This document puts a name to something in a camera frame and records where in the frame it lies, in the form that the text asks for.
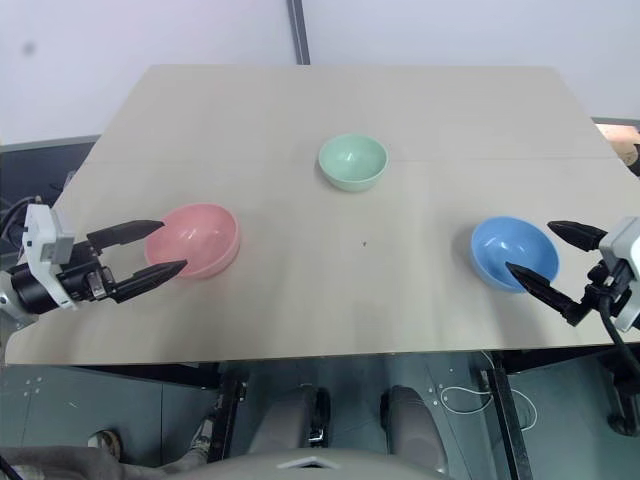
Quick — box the grey robot torso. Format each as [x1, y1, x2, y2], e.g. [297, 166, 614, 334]
[182, 446, 454, 480]

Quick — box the blue plastic bowl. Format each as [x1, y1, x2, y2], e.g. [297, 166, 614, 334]
[469, 215, 560, 294]

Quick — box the thin white cord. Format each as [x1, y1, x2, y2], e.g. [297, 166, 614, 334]
[439, 383, 539, 432]

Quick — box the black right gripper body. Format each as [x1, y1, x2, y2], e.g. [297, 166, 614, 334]
[578, 260, 635, 322]

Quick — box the grey cloth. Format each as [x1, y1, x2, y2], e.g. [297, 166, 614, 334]
[0, 443, 169, 480]

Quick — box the dark vertical wall post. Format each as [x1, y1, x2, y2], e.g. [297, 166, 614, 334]
[285, 0, 312, 66]

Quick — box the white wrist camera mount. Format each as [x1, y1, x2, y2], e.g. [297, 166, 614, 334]
[21, 203, 80, 312]
[598, 215, 640, 332]

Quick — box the tan cardboard object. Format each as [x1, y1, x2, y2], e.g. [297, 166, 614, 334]
[593, 117, 640, 177]

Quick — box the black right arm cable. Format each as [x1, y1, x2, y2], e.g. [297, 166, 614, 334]
[598, 279, 640, 360]

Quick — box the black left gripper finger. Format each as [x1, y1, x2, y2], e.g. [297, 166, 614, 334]
[86, 218, 167, 250]
[110, 259, 188, 305]

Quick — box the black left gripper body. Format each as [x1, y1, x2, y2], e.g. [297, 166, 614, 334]
[58, 239, 118, 305]

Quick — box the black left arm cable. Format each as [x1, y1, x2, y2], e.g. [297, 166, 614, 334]
[0, 185, 39, 241]

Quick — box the dark grey side bench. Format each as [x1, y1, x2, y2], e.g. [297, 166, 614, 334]
[0, 134, 104, 204]

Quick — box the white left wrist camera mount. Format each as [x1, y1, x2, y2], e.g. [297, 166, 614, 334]
[21, 203, 80, 312]

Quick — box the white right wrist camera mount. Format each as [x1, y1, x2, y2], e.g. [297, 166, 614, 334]
[598, 215, 640, 332]

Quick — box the beige wooden table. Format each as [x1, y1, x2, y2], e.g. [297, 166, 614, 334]
[5, 63, 640, 367]

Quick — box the dark rounded grey shape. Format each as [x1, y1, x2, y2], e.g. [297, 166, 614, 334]
[379, 383, 449, 469]

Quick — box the black metal table leg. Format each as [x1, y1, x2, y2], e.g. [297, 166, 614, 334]
[485, 367, 532, 480]
[205, 373, 247, 464]

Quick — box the pink plastic bowl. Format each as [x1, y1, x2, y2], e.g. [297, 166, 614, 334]
[144, 202, 243, 281]

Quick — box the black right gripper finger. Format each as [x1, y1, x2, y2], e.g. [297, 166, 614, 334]
[504, 261, 587, 328]
[546, 219, 610, 252]

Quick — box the green plastic bowl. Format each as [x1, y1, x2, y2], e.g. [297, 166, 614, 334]
[317, 133, 390, 194]

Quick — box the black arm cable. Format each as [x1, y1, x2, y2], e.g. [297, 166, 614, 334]
[0, 185, 39, 241]
[598, 279, 640, 360]

